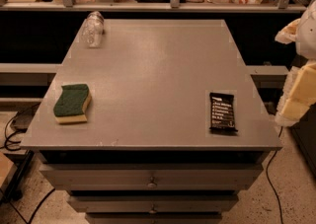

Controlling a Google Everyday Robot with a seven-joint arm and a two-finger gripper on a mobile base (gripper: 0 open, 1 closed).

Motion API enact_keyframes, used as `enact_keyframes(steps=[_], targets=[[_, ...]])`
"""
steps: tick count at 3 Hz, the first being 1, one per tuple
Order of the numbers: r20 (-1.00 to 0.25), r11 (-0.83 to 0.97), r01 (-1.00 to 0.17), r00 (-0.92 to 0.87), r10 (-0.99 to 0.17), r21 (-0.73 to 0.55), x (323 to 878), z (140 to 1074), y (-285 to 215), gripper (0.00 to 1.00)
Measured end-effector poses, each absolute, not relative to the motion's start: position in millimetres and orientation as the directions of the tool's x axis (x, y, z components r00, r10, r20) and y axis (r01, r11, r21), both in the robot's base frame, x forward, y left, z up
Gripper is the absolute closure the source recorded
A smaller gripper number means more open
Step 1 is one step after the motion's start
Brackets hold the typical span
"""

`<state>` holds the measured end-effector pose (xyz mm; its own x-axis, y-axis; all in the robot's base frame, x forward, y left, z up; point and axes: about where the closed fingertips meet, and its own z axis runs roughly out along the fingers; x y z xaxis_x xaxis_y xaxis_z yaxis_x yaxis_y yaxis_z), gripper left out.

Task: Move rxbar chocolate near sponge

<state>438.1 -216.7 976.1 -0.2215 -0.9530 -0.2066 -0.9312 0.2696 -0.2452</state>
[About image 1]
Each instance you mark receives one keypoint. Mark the clear plastic bottle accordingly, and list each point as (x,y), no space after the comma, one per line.
(93,29)

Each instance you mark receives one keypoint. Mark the drawer knob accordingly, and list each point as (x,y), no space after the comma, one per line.
(152,183)
(153,210)

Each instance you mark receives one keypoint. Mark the green and yellow sponge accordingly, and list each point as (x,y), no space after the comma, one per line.
(72,104)

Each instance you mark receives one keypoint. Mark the black rxbar chocolate wrapper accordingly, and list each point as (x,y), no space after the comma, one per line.
(222,116)

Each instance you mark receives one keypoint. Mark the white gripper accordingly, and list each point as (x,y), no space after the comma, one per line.
(308,38)

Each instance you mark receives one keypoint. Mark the top drawer knob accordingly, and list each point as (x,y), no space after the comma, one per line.
(152,183)

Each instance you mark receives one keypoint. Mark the grey drawer cabinet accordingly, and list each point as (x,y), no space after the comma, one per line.
(160,124)

